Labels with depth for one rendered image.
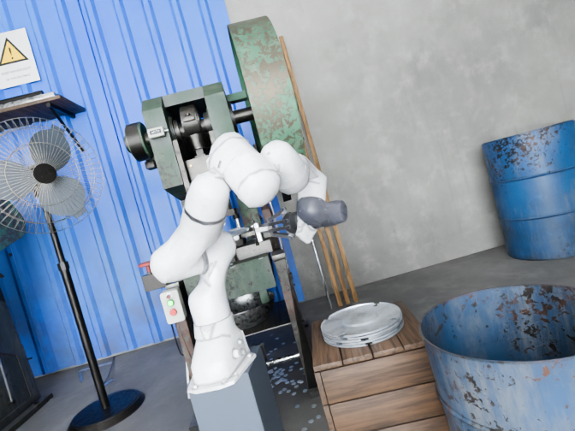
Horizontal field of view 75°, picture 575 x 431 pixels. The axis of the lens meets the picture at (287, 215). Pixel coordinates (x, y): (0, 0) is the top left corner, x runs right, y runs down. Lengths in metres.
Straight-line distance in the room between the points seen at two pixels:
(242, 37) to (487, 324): 1.38
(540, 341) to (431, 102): 2.52
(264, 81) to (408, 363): 1.14
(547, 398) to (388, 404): 0.56
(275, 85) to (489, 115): 2.43
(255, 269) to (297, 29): 2.22
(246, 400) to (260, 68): 1.18
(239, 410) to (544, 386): 0.72
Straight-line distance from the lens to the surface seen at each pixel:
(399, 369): 1.29
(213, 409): 1.18
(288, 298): 1.68
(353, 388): 1.29
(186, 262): 1.05
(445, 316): 1.18
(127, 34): 3.44
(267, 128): 1.58
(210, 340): 1.11
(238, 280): 1.72
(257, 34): 1.72
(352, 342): 1.32
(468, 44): 3.75
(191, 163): 1.88
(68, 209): 2.28
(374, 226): 3.22
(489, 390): 0.90
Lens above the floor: 0.88
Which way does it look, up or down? 3 degrees down
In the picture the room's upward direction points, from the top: 15 degrees counter-clockwise
